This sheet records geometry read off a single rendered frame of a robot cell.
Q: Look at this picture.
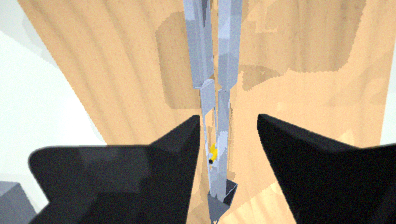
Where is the light wooden board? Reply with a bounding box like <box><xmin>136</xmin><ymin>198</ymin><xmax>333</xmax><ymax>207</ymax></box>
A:
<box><xmin>16</xmin><ymin>0</ymin><xmax>396</xmax><ymax>224</ymax></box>

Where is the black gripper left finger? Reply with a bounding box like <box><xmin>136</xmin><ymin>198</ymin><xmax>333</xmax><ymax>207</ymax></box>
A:
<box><xmin>28</xmin><ymin>115</ymin><xmax>200</xmax><ymax>224</ymax></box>

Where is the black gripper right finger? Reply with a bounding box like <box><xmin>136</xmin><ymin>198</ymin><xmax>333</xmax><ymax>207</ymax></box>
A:
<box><xmin>257</xmin><ymin>113</ymin><xmax>396</xmax><ymax>224</ymax></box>

